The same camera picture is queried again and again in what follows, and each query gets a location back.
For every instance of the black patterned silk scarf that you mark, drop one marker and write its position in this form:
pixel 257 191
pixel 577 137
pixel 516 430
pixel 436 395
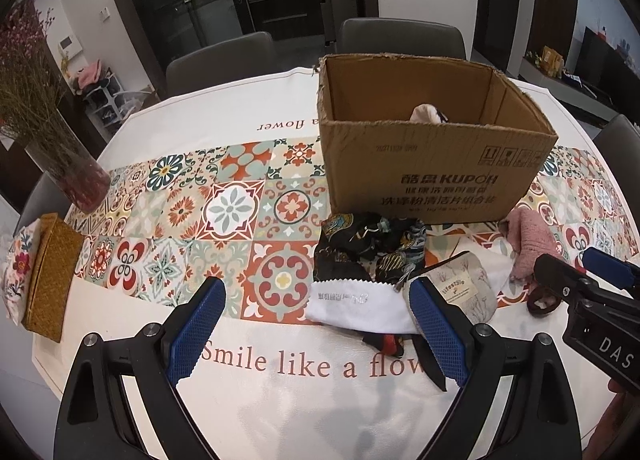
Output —
pixel 365 245

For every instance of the person's right hand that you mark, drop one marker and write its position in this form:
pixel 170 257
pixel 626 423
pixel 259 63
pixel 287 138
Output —
pixel 622 410

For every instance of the white shoe rack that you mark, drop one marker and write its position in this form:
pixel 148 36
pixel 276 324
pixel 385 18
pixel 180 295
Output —
pixel 112 105

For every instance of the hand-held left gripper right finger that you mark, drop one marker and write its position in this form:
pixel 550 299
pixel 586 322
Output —
pixel 440 335

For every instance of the woven straw tissue box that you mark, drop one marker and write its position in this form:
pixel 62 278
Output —
pixel 50 280

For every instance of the dark brown hair scrunchie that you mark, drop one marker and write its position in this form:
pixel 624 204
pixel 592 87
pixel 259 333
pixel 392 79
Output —
pixel 541 307

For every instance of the pink fluffy towel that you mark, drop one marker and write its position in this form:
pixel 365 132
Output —
pixel 532 240

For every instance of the beige linen pouch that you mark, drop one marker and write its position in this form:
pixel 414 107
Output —
pixel 465 285

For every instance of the dark television stand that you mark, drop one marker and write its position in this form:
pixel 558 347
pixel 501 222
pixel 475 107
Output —
pixel 575 90

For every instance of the grey dining chair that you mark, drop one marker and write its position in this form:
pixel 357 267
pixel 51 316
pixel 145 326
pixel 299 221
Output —
pixel 42 200
pixel 620 145
pixel 400 40
pixel 220 62

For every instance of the pale pink plush toy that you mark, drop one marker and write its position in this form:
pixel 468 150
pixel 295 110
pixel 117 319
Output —
pixel 425 114

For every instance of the glass vase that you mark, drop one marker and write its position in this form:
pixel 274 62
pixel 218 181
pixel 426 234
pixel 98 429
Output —
pixel 75 175

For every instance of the yellow snack box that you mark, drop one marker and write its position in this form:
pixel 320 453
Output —
pixel 551 61

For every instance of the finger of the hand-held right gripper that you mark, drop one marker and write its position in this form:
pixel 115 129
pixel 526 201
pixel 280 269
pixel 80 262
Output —
pixel 612 267
pixel 562 275

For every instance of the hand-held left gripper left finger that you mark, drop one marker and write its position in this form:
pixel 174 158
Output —
pixel 197 335

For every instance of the black television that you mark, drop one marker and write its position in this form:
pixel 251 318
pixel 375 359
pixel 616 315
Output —
pixel 607 57

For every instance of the dried pink flowers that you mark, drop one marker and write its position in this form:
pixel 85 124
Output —
pixel 27 75

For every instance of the floral cushion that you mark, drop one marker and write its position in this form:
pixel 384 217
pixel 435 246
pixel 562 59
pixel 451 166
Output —
pixel 17 265

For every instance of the white cleaning cloth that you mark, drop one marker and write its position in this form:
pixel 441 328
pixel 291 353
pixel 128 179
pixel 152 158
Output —
pixel 360 307

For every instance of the white wall intercom panel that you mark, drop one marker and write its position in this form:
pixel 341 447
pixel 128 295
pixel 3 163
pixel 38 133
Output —
pixel 69 46

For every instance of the brown cardboard box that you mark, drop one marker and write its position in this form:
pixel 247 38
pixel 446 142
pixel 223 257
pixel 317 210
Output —
pixel 425 170

